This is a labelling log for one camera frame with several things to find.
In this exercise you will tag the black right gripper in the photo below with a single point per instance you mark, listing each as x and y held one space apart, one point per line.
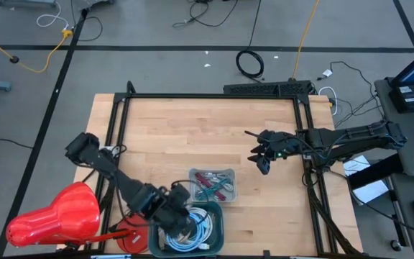
282 145

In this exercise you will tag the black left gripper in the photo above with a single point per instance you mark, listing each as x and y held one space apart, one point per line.
174 212

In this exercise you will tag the teal plastic bin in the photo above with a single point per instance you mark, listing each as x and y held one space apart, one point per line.
218 223

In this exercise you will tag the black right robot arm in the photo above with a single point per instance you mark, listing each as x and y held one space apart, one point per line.
354 138

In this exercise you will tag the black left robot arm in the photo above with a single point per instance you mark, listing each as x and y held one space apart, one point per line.
128 187

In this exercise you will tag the clear grey small tray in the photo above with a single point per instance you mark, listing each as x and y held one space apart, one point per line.
192 187

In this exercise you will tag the red round lamp base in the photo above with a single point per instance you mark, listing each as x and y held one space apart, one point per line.
131 241

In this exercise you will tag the black perforated box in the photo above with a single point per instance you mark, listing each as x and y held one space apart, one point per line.
264 88

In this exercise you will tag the white paper sheet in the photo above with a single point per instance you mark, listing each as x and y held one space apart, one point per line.
358 165

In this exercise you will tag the white power adapter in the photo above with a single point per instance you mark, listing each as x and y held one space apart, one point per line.
327 73

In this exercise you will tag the black desk support bar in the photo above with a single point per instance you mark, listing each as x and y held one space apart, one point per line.
376 172

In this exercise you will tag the red lamp shade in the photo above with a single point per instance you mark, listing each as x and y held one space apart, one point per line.
59 216

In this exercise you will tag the black box with labels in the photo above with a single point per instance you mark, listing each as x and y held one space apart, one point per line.
410 99

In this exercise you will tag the black caster wheel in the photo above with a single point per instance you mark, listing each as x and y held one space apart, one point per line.
396 245

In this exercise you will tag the black round floor plug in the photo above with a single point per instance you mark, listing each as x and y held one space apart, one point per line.
14 59

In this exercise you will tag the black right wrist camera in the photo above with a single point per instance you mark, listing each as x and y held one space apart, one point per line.
263 168

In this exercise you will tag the black aluminium table frame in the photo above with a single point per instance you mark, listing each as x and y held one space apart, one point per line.
210 96

